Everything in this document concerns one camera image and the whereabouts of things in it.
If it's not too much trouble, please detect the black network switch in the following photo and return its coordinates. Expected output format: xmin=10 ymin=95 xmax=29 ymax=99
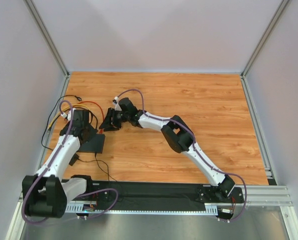
xmin=77 ymin=134 xmax=106 ymax=154

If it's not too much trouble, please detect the black power adapter cable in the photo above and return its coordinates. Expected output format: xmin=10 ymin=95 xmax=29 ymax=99
xmin=69 ymin=151 xmax=120 ymax=183

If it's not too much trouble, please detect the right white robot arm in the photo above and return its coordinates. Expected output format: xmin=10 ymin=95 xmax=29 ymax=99
xmin=99 ymin=97 xmax=236 ymax=198

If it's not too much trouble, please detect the grey slotted cable duct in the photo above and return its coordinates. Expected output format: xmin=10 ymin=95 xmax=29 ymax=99
xmin=65 ymin=203 xmax=218 ymax=216

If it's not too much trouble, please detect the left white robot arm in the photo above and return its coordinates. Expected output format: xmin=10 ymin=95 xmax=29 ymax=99
xmin=21 ymin=108 xmax=93 ymax=224

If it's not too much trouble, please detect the left aluminium frame post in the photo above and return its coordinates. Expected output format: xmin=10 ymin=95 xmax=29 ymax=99
xmin=23 ymin=0 xmax=70 ymax=76

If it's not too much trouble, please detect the black ethernet cable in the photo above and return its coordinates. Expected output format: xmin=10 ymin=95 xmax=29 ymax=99
xmin=40 ymin=94 xmax=99 ymax=151

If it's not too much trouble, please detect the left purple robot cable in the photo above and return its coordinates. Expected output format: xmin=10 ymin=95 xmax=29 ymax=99
xmin=21 ymin=99 xmax=120 ymax=225

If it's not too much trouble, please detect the front aluminium frame rail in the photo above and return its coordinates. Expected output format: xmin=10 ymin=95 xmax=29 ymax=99
xmin=18 ymin=185 xmax=294 ymax=207

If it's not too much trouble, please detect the yellow ethernet cable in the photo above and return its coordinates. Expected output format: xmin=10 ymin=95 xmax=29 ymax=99
xmin=46 ymin=103 xmax=92 ymax=131

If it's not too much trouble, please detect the red ethernet cable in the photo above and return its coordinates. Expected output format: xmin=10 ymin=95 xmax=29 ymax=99
xmin=79 ymin=100 xmax=105 ymax=134

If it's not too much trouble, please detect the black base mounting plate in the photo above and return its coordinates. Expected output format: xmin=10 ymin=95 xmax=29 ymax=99
xmin=76 ymin=179 xmax=247 ymax=211

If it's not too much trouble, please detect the right aluminium frame post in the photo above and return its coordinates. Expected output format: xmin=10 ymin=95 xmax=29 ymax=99
xmin=240 ymin=0 xmax=291 ymax=79

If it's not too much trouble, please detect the aluminium frame post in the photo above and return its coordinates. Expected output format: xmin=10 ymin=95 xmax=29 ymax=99
xmin=240 ymin=0 xmax=291 ymax=79
xmin=23 ymin=0 xmax=70 ymax=76

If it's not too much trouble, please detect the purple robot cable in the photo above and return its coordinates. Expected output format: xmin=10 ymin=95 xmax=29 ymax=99
xmin=21 ymin=99 xmax=120 ymax=225
xmin=112 ymin=88 xmax=248 ymax=224

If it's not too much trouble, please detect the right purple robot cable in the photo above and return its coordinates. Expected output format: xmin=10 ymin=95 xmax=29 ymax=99
xmin=112 ymin=88 xmax=248 ymax=224

